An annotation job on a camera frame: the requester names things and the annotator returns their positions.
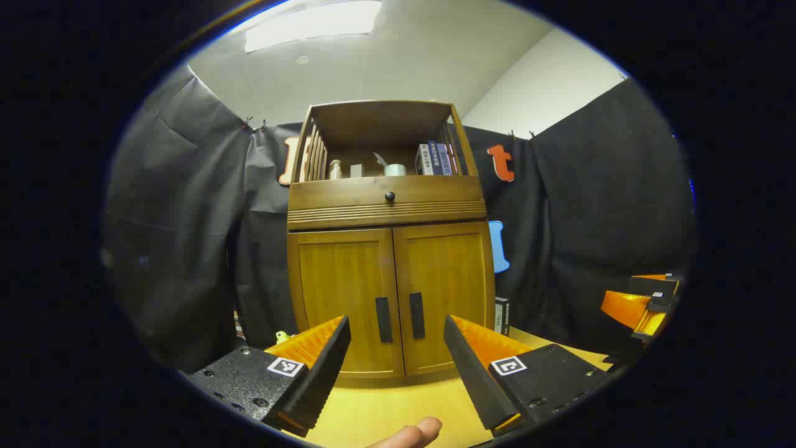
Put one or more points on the pale green cup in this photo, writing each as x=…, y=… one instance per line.
x=395, y=170

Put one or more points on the ceiling light panel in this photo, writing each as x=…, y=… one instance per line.
x=311, y=25

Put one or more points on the small beige bottle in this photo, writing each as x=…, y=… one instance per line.
x=336, y=169

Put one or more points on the black printed box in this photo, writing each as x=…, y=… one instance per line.
x=502, y=315

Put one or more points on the wooden double-door shoe cabinet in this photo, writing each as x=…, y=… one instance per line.
x=379, y=121

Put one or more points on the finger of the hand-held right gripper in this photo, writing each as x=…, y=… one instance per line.
x=625, y=308
x=653, y=286

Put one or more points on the small white block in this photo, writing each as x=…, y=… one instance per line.
x=356, y=171

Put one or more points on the wooden shoe cabinet door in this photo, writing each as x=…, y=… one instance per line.
x=451, y=267
x=339, y=280

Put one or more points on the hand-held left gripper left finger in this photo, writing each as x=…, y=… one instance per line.
x=323, y=373

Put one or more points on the white stick in cup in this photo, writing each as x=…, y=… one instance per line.
x=380, y=159

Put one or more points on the dark blue book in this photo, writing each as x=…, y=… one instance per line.
x=434, y=157

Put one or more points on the green plush toy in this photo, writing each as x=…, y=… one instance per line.
x=283, y=338

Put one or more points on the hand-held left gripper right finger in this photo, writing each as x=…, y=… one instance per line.
x=472, y=373

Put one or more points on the light blue book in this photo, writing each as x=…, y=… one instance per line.
x=445, y=159

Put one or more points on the white book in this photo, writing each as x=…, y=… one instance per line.
x=423, y=160

